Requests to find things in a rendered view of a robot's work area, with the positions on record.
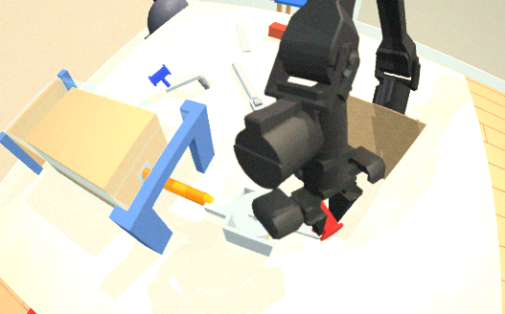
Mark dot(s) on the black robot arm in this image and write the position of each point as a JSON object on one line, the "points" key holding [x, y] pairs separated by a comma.
{"points": [[320, 44]]}

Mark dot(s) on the blue and grey crank handle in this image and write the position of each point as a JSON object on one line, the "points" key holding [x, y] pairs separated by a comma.
{"points": [[160, 75]]}

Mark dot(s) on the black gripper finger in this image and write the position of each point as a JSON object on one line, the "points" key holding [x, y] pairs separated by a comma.
{"points": [[340, 203], [317, 222]]}

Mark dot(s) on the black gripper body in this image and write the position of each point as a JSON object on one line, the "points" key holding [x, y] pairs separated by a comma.
{"points": [[326, 174]]}

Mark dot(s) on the pale grey flat bar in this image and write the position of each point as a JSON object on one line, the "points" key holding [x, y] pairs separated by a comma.
{"points": [[243, 39]]}

